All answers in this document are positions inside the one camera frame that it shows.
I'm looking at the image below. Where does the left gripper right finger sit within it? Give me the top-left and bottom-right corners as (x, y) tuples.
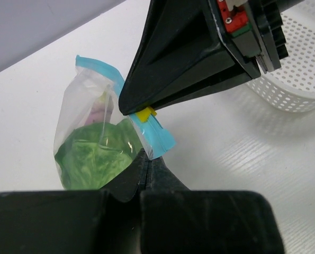
(140, 158), (284, 253)

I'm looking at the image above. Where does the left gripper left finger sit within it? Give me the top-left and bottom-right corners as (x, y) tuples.
(0, 151), (148, 253)

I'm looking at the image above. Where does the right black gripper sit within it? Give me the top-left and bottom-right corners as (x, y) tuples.
(119, 1), (289, 115)

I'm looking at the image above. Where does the clear zip top bag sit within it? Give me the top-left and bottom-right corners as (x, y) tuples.
(53, 56), (176, 191)

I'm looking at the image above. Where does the yellow zip slider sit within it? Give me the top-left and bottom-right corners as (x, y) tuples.
(136, 106), (157, 123)

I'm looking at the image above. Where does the fake green lettuce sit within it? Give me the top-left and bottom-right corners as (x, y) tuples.
(55, 119), (142, 190)

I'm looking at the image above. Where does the fake purple eggplant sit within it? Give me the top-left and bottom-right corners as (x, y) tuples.
(85, 92), (114, 125)

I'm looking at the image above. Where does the white perforated basket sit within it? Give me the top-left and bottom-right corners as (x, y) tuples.
(246, 12), (315, 113)

